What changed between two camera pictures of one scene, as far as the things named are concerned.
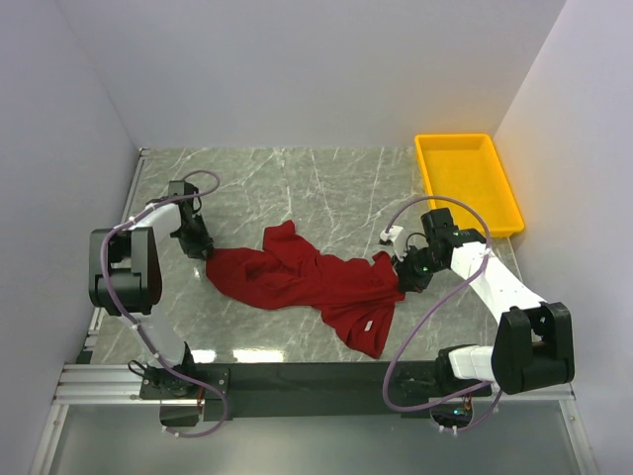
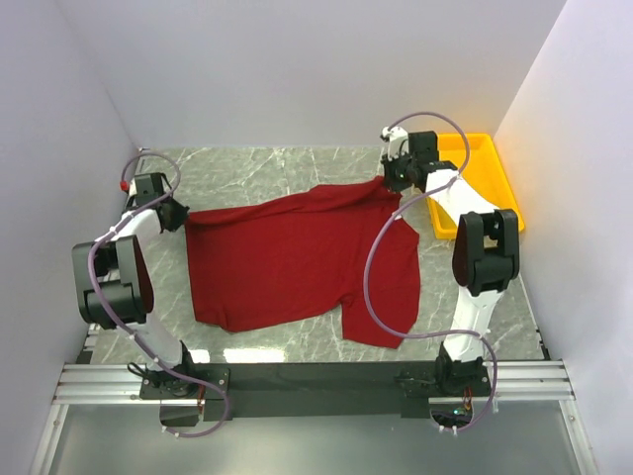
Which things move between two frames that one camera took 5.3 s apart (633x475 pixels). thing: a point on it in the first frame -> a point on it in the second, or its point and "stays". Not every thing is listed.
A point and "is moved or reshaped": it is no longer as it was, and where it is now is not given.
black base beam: [262, 391] stays
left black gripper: [195, 249] -> [180, 215]
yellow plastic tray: [469, 167] stays
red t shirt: [359, 296] is moved or reshaped
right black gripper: [407, 280] -> [389, 175]
